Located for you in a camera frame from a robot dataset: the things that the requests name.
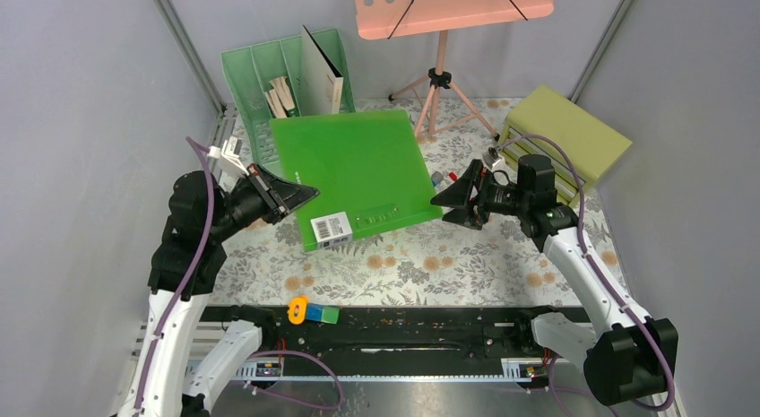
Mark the pink music stand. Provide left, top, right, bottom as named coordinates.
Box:
left=354, top=0, right=555, bottom=138

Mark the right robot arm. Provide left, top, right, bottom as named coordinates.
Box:
left=430, top=154, right=678, bottom=411

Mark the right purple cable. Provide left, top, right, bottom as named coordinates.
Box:
left=496, top=134, right=678, bottom=417

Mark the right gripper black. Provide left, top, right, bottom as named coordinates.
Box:
left=431, top=159, right=530, bottom=230

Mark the purple Treehouse book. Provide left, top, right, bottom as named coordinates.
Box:
left=264, top=89, right=289, bottom=118

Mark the white binder folder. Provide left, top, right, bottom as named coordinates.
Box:
left=300, top=26, right=343, bottom=116

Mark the blue grey toy piece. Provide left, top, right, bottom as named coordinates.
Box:
left=430, top=171, right=445, bottom=187

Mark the orange blue green block stack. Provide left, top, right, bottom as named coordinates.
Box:
left=287, top=296, right=340, bottom=325

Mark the green plastic folder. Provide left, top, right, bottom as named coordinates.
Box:
left=269, top=109, right=443, bottom=252

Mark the purple cable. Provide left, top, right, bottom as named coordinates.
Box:
left=131, top=135, right=346, bottom=413
left=496, top=134, right=678, bottom=417

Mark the yellow-green drawer cabinet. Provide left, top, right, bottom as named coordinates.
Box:
left=498, top=85, right=632, bottom=207

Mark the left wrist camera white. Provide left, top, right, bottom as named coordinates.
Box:
left=207, top=135, right=249, bottom=178

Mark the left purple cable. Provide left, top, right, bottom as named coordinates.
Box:
left=131, top=135, right=346, bottom=413

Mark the green desktop file organizer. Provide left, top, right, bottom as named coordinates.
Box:
left=220, top=28, right=358, bottom=181

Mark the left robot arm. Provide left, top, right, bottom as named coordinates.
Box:
left=117, top=164, right=319, bottom=416

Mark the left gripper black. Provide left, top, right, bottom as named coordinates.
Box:
left=210, top=161, right=321, bottom=240

